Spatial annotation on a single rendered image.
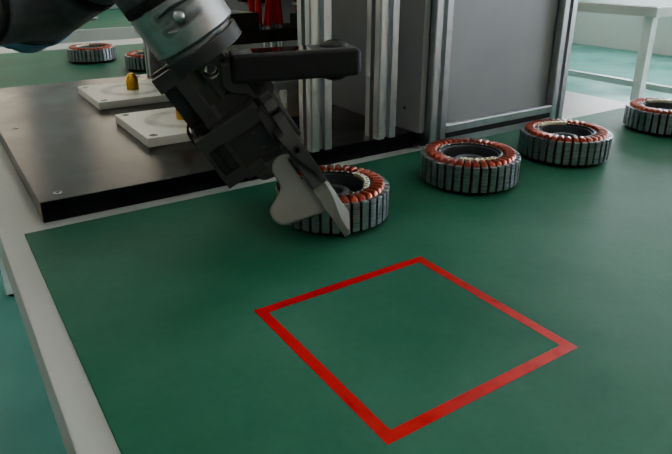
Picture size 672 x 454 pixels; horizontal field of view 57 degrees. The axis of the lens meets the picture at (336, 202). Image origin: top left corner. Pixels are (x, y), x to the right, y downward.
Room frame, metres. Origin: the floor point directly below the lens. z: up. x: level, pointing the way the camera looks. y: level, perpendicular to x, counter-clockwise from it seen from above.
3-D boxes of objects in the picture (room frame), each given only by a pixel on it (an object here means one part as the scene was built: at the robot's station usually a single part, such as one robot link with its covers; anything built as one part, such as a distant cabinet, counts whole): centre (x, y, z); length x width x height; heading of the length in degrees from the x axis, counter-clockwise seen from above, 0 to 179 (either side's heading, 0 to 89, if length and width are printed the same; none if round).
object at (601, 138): (0.77, -0.30, 0.77); 0.11 x 0.11 x 0.04
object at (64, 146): (0.95, 0.27, 0.76); 0.64 x 0.47 x 0.02; 33
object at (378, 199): (0.57, 0.00, 0.77); 0.11 x 0.11 x 0.04
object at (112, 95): (1.04, 0.35, 0.78); 0.15 x 0.15 x 0.01; 33
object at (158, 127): (0.84, 0.21, 0.78); 0.15 x 0.15 x 0.01; 33
